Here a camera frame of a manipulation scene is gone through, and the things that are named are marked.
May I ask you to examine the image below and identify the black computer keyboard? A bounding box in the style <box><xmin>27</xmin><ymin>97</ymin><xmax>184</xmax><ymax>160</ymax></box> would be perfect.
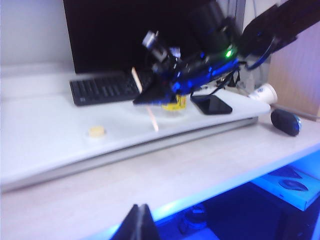
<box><xmin>69</xmin><ymin>71</ymin><xmax>153</xmax><ymax>107</ymax></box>

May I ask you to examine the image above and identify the small beige eraser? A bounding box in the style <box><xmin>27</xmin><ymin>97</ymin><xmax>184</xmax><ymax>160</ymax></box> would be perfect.
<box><xmin>88</xmin><ymin>126</ymin><xmax>105</xmax><ymax>138</ymax></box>

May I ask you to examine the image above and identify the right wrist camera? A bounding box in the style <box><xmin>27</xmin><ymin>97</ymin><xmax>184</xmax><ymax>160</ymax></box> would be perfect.
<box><xmin>141</xmin><ymin>29</ymin><xmax>182</xmax><ymax>68</ymax></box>

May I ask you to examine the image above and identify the black smartphone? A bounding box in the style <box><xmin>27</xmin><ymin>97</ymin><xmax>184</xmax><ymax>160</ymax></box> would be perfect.
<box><xmin>190</xmin><ymin>94</ymin><xmax>233</xmax><ymax>116</ymax></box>

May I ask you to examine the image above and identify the thin wooden stick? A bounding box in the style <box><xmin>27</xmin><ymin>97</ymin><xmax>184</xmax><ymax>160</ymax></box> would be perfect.
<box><xmin>131</xmin><ymin>66</ymin><xmax>160</xmax><ymax>132</ymax></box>

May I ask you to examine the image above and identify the black computer monitor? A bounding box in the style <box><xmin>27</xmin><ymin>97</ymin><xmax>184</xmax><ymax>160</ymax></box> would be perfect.
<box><xmin>62</xmin><ymin>0</ymin><xmax>247</xmax><ymax>75</ymax></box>

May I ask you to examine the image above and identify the black computer mouse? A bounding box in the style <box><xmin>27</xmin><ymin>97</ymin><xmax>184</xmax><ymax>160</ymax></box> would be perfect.
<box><xmin>270</xmin><ymin>108</ymin><xmax>302</xmax><ymax>137</ymax></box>

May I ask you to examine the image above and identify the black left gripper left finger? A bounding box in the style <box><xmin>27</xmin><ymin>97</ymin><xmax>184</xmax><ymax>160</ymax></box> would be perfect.
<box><xmin>109</xmin><ymin>203</ymin><xmax>140</xmax><ymax>240</ymax></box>

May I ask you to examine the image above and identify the clear bottle yellow label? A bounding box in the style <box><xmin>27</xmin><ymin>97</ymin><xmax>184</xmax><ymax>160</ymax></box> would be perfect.
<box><xmin>159</xmin><ymin>93</ymin><xmax>188</xmax><ymax>118</ymax></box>

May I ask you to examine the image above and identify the white flat board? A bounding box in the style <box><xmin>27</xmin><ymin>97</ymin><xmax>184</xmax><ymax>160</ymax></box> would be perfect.
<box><xmin>0</xmin><ymin>71</ymin><xmax>272</xmax><ymax>186</ymax></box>

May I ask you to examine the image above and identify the grey flat base board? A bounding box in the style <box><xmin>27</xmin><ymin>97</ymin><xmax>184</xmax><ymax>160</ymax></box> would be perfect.
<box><xmin>0</xmin><ymin>115</ymin><xmax>259</xmax><ymax>194</ymax></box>

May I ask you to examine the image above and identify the white paper cup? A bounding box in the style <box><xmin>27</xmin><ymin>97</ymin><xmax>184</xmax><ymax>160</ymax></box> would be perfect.
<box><xmin>247</xmin><ymin>83</ymin><xmax>279</xmax><ymax>104</ymax></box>

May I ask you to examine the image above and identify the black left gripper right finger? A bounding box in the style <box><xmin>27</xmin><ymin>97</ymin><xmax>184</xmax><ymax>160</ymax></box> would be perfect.
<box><xmin>138</xmin><ymin>203</ymin><xmax>161</xmax><ymax>240</ymax></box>

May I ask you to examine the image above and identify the mouse packaging box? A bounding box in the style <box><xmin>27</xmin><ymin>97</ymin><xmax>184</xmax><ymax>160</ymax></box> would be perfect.
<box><xmin>251</xmin><ymin>166</ymin><xmax>320</xmax><ymax>210</ymax></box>

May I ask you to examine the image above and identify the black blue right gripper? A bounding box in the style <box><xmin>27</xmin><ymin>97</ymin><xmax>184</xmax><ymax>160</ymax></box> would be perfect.
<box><xmin>132</xmin><ymin>48</ymin><xmax>241</xmax><ymax>105</ymax></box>

